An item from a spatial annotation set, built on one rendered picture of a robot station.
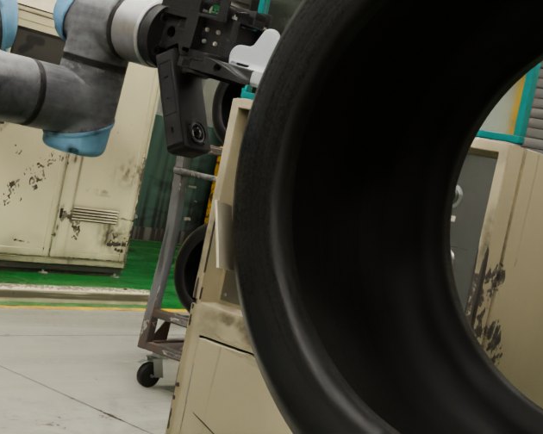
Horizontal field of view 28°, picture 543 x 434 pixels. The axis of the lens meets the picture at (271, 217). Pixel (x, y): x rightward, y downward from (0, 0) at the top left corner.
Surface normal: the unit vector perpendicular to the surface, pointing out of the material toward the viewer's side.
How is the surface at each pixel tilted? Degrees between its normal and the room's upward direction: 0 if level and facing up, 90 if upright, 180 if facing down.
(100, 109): 96
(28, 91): 90
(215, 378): 90
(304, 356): 98
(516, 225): 90
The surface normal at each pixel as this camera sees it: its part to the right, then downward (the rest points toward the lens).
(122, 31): -0.65, 0.09
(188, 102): 0.80, -0.23
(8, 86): 0.65, 0.18
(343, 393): 0.55, -0.77
